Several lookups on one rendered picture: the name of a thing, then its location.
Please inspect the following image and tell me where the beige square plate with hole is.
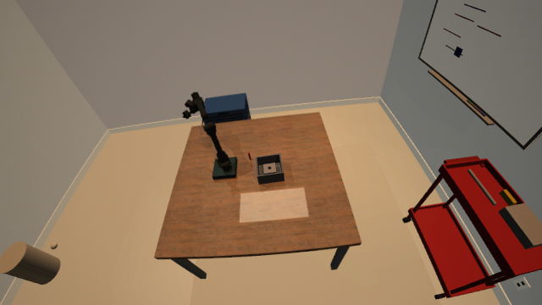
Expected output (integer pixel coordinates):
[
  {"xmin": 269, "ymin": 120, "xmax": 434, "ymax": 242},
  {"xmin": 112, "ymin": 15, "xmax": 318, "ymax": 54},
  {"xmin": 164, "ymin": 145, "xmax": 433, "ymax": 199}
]
[{"xmin": 263, "ymin": 163, "xmax": 276, "ymax": 175}]

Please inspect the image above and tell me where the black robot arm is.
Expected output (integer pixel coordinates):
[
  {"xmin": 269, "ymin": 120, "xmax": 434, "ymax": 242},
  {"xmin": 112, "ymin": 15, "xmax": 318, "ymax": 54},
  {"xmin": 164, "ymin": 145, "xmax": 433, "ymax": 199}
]
[{"xmin": 185, "ymin": 92, "xmax": 232, "ymax": 173}]

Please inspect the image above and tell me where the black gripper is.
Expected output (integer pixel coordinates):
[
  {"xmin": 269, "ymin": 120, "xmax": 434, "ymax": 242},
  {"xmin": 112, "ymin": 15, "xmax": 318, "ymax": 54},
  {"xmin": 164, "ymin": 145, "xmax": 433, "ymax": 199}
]
[{"xmin": 182, "ymin": 106, "xmax": 199, "ymax": 119}]

